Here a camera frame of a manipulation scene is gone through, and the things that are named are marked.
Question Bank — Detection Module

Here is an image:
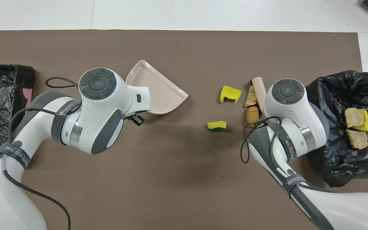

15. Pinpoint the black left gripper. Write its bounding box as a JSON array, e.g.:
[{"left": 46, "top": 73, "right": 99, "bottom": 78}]
[{"left": 122, "top": 110, "right": 145, "bottom": 127}]

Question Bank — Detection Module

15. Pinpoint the beige plastic dustpan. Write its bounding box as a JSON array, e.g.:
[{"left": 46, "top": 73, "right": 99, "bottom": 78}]
[{"left": 126, "top": 59, "right": 189, "bottom": 115}]

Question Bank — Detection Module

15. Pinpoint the yellow sponge with green layer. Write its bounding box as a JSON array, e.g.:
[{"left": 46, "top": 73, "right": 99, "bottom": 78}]
[{"left": 207, "top": 120, "right": 227, "bottom": 132}]

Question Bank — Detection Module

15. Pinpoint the yellow arched sponge piece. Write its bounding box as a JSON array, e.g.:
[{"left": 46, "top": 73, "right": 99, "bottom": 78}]
[{"left": 220, "top": 85, "right": 242, "bottom": 104}]

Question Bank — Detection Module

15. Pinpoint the brown bread roll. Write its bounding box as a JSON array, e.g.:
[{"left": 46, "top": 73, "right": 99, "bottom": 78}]
[{"left": 245, "top": 106, "right": 260, "bottom": 127}]

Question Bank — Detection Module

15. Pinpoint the striped orange croissant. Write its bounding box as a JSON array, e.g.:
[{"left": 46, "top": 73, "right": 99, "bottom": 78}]
[
  {"left": 244, "top": 85, "right": 258, "bottom": 108},
  {"left": 344, "top": 107, "right": 365, "bottom": 128}
]

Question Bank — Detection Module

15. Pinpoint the beige hand brush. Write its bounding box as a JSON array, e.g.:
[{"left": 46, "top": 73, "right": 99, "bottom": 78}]
[{"left": 252, "top": 76, "right": 267, "bottom": 114}]

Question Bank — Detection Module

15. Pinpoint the pale bread chunk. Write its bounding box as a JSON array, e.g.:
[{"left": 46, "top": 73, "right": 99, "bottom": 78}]
[{"left": 346, "top": 129, "right": 368, "bottom": 150}]

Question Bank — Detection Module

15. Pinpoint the yellow sponge chunk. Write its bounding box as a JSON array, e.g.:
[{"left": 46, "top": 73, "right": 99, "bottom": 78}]
[{"left": 352, "top": 109, "right": 368, "bottom": 132}]

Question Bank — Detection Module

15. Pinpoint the bin covered by black bag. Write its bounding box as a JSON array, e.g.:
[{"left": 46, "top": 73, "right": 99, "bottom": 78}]
[{"left": 305, "top": 70, "right": 368, "bottom": 188}]

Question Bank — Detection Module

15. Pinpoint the brown table mat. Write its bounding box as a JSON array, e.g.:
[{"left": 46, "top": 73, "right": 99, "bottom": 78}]
[{"left": 0, "top": 30, "right": 368, "bottom": 230}]

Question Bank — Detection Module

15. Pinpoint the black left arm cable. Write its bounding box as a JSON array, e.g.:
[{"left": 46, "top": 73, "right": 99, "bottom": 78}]
[{"left": 2, "top": 77, "right": 79, "bottom": 230}]

